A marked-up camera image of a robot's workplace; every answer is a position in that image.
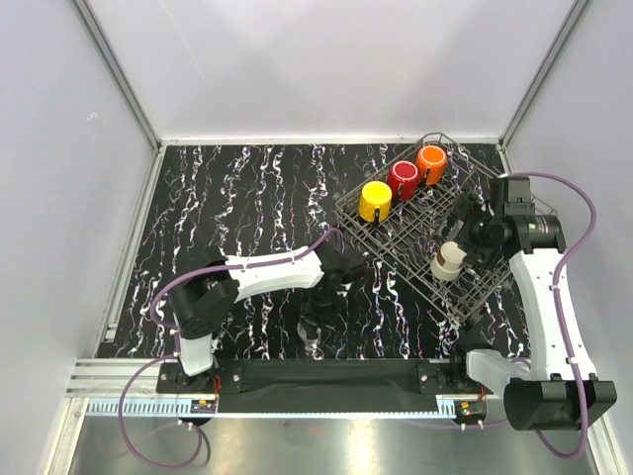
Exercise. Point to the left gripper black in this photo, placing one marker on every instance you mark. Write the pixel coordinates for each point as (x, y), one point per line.
(323, 321)

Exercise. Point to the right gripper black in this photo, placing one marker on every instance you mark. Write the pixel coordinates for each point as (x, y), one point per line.
(467, 214)

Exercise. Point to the clear glass tumbler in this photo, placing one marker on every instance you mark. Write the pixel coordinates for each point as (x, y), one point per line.
(309, 334)

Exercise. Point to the orange mug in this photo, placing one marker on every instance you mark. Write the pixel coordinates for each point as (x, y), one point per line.
(431, 161)

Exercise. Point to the stainless steel cup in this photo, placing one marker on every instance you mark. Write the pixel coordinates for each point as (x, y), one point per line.
(448, 262)

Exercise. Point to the red mug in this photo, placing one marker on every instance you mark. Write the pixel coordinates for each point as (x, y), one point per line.
(403, 178)

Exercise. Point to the yellow mug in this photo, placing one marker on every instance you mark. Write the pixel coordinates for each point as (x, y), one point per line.
(375, 201)

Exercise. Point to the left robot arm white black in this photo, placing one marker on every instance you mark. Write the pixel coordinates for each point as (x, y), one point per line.
(201, 299)

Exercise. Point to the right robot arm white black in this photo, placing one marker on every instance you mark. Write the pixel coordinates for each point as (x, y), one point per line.
(558, 389)

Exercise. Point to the grey wire dish rack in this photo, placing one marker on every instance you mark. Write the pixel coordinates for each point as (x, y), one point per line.
(408, 239)

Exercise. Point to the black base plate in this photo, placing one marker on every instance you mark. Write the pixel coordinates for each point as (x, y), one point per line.
(326, 388)

